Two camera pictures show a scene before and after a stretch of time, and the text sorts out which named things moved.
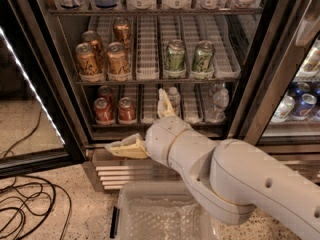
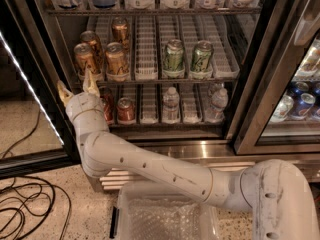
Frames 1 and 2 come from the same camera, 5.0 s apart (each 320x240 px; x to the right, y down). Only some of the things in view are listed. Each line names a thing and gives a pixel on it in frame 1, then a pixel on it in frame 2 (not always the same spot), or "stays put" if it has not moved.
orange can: (122, 31) stays put
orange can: (85, 57) stays put
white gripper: (160, 138) -> (82, 103)
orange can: (94, 39) stays put
